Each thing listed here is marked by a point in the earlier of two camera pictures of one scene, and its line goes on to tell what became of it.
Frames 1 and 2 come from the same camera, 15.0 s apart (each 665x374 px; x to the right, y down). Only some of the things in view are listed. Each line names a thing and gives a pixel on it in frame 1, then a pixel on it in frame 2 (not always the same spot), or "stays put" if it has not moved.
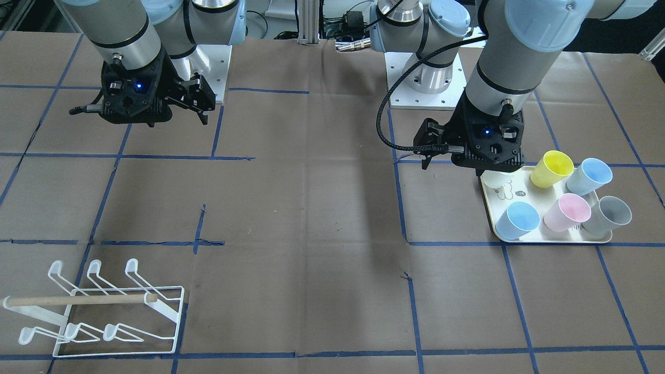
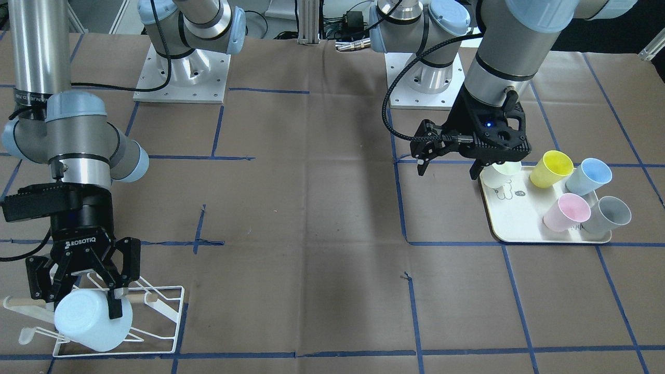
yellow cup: (552, 167) stays put
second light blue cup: (587, 175) stays put
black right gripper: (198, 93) to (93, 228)
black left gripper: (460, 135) stays put
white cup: (495, 179) stays put
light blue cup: (519, 218) to (82, 316)
